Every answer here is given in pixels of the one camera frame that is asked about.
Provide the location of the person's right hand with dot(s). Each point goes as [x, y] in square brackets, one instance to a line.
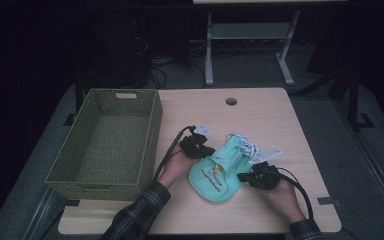
[285, 201]

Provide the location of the person's left hand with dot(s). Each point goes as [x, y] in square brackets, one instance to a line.
[176, 168]

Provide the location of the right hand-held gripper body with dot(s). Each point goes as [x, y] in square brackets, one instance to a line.
[266, 176]

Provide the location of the grey tape strip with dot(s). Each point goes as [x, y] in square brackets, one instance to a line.
[325, 200]

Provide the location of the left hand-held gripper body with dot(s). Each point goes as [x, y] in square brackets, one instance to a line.
[193, 146]

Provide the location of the black metal stand post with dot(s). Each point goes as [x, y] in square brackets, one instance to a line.
[353, 100]
[79, 96]

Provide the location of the mint green baby garment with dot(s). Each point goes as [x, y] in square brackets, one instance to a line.
[228, 160]

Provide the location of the white metal desk frame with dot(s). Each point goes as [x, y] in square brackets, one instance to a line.
[246, 31]

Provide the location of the aluminium floor rail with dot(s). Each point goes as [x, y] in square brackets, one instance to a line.
[41, 213]
[380, 173]

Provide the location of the green woven basket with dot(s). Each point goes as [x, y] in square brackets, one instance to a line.
[113, 140]

